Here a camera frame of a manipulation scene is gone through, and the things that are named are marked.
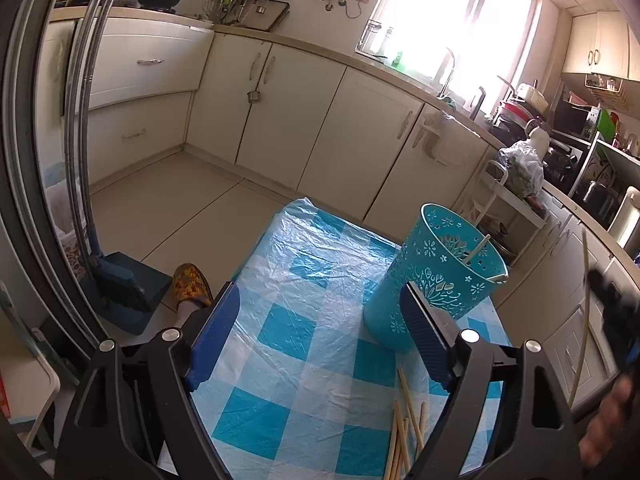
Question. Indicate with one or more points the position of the blue checkered plastic tablecloth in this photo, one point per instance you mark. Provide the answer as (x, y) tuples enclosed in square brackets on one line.
[(300, 340)]

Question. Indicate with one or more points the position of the cream kitchen base cabinets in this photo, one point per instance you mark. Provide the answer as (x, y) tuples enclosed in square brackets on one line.
[(310, 125)]

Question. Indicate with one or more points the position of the white trolley cart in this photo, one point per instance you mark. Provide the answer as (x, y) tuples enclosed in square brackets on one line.
[(505, 205)]

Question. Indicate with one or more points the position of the cream wall cabinet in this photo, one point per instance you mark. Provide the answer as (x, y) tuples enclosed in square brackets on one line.
[(602, 45)]

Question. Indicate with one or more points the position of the metal sink faucet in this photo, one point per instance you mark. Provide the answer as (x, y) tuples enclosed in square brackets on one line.
[(447, 75)]

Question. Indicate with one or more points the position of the dish rack with pots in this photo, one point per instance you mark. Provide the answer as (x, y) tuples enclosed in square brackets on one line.
[(520, 110)]

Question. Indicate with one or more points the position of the wooden chopstick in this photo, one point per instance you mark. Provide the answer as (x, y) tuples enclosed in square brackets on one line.
[(497, 276), (404, 442), (422, 420), (586, 255), (410, 407), (396, 440), (477, 247)]

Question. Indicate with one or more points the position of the person's right hand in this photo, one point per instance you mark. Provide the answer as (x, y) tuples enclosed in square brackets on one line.
[(612, 420)]

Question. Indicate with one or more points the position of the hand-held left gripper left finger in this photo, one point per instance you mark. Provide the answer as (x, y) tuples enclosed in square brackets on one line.
[(220, 320)]

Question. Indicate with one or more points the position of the teal perforated utensil holder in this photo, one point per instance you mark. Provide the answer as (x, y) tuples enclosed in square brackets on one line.
[(425, 255)]

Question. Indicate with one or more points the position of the green cutting board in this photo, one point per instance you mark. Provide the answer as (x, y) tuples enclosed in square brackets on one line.
[(607, 127)]

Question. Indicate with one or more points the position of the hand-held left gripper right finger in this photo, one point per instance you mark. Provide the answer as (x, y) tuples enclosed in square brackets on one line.
[(420, 330)]

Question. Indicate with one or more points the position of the white stool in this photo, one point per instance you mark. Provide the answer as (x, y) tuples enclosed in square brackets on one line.
[(30, 400)]

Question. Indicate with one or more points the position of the clear plastic bag of greens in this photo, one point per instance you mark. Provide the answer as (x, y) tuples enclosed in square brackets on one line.
[(522, 167)]

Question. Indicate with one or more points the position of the dark sliding door frame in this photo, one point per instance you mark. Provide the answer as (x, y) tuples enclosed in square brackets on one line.
[(30, 160)]

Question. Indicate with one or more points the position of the white trash bag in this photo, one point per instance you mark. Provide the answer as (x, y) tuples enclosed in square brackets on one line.
[(62, 215)]

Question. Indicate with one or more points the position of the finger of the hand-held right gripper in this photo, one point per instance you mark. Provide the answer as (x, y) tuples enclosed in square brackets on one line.
[(605, 287)]

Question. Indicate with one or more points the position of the black microwave oven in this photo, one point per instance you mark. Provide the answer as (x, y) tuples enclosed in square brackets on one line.
[(575, 120)]

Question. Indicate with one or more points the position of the kitchen window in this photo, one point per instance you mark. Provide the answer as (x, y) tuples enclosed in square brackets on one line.
[(460, 25)]

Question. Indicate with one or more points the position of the orange patterned slipper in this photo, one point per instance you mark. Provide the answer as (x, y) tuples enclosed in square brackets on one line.
[(192, 285)]

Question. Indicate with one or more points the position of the white countertop appliance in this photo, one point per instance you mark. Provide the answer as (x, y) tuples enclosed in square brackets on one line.
[(627, 220)]

